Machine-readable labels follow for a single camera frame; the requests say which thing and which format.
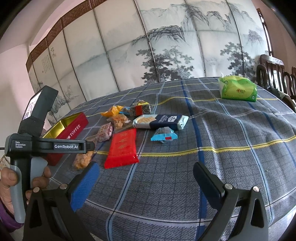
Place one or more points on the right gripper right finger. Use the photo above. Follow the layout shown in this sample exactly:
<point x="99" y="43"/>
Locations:
<point x="251" y="223"/>

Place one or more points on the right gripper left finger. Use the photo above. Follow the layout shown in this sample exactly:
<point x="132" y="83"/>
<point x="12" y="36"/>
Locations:
<point x="51" y="214"/>

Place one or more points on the fried dough twist bag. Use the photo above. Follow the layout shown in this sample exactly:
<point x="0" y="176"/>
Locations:
<point x="82" y="160"/>

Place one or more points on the red snack packet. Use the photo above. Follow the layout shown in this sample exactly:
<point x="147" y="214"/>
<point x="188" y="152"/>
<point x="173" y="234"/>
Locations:
<point x="123" y="150"/>

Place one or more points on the purple sleeved left forearm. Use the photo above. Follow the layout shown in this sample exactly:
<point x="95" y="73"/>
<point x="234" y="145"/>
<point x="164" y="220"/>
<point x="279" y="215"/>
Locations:
<point x="7" y="221"/>

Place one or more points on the person's left hand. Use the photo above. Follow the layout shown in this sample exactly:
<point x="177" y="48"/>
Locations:
<point x="9" y="178"/>

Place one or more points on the red gold toffee box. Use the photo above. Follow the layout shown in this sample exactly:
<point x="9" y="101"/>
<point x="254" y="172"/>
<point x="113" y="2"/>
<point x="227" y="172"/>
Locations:
<point x="68" y="127"/>

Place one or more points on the pink white snack packet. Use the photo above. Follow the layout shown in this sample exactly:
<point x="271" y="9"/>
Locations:
<point x="105" y="132"/>

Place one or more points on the light blue candy wrapper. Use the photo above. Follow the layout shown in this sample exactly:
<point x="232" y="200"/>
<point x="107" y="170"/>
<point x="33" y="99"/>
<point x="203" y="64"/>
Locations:
<point x="164" y="135"/>

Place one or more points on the plaid blue grey tablecloth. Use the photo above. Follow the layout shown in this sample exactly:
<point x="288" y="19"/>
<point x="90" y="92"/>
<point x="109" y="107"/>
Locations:
<point x="244" y="143"/>

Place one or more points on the clear bag of nuts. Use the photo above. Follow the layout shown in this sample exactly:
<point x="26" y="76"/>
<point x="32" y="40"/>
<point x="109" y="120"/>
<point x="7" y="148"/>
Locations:
<point x="119" y="121"/>

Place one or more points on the orange snack packet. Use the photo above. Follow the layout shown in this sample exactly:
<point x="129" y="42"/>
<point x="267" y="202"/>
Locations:
<point x="114" y="110"/>

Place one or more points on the navy cracker package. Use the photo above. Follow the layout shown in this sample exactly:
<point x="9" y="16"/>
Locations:
<point x="155" y="121"/>

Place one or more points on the small blue snack packet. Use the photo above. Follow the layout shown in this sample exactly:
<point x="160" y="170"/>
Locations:
<point x="125" y="110"/>

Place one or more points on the green tissue pack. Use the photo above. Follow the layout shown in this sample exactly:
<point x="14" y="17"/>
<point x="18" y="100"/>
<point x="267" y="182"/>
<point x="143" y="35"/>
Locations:
<point x="237" y="88"/>

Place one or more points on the black sesame bar red label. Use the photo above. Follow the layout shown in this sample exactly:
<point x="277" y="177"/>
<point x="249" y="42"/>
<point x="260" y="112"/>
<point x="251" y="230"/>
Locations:
<point x="139" y="110"/>

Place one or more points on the small yellow snack packet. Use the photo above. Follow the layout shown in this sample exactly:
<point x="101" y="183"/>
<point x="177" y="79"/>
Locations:
<point x="141" y="102"/>

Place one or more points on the dark wooden chair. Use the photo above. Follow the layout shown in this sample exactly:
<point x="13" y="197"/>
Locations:
<point x="272" y="76"/>

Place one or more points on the painted folding screen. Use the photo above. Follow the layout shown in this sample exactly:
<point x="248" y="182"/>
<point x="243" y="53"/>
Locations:
<point x="103" y="47"/>

